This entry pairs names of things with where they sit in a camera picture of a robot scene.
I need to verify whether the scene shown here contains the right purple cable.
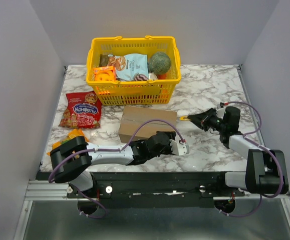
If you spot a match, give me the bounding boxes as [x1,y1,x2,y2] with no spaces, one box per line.
[218,101,285,218]

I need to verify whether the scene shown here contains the green round melon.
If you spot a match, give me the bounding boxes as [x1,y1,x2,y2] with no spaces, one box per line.
[148,51,171,75]

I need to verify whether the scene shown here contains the yellow utility knife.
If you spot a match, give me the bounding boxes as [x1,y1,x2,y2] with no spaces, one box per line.
[177,116,189,121]

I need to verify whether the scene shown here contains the orange yellow snack bag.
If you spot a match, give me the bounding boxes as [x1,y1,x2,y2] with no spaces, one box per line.
[52,128,89,150]

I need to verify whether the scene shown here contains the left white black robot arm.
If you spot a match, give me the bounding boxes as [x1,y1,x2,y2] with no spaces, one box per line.
[48,131,176,198]

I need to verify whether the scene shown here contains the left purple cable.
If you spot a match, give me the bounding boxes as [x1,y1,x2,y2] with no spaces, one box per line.
[48,119,187,219]

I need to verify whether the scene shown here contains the red candy bag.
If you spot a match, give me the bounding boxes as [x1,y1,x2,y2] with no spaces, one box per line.
[59,91,102,129]

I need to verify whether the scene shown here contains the light blue chips bag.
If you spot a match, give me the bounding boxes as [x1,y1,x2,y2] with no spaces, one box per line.
[107,53,149,82]

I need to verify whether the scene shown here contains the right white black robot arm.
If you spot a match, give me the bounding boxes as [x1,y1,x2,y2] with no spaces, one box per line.
[187,106,288,198]

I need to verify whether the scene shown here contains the yellow plastic shopping basket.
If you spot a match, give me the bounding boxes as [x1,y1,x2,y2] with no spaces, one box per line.
[86,35,181,106]

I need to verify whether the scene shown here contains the purple cable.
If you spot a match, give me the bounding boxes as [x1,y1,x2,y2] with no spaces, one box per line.
[48,119,187,219]
[218,101,285,218]

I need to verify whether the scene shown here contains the brown cardboard express box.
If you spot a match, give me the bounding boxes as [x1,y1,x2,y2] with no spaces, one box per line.
[118,106,178,144]

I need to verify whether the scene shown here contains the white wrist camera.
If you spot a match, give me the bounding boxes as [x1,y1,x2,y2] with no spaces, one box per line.
[216,107,226,118]
[170,139,189,156]

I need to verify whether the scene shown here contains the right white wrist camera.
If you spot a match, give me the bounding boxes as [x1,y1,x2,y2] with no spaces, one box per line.
[216,107,226,118]

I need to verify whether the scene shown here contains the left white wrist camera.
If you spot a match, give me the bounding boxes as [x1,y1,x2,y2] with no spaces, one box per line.
[170,139,189,156]

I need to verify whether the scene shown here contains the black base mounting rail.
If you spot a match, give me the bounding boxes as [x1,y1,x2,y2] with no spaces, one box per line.
[36,171,245,210]

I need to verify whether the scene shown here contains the orange toy package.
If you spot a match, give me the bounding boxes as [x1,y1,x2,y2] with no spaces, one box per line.
[93,66,116,82]

